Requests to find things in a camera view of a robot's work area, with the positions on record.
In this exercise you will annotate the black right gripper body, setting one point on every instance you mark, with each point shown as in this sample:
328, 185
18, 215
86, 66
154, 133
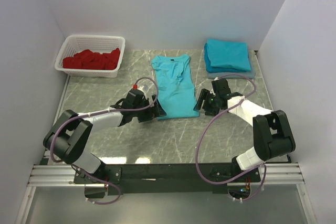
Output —
210, 105

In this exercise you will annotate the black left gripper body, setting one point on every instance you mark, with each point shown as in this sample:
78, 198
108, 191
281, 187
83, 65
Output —
146, 114

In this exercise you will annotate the turquoise t shirt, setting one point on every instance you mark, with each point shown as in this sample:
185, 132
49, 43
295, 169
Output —
176, 88

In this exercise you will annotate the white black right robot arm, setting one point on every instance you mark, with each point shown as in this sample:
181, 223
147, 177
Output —
272, 134

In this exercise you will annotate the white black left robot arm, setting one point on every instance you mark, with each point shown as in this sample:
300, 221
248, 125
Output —
68, 136

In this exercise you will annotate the folded blue middle shirt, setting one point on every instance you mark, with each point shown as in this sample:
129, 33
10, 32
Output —
214, 66

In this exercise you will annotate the folded turquoise top shirt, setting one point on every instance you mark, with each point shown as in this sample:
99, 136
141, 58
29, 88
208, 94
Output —
228, 52

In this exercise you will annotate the red t shirt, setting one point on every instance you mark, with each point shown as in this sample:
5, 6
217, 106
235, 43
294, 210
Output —
90, 60

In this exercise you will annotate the white plastic laundry basket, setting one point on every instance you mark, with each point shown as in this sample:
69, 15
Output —
102, 44

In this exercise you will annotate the black base beam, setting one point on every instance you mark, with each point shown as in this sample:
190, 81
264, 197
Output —
163, 178

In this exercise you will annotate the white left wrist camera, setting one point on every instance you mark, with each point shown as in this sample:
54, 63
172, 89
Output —
143, 88

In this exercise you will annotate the aluminium rail frame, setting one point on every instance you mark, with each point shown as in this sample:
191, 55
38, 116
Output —
67, 138

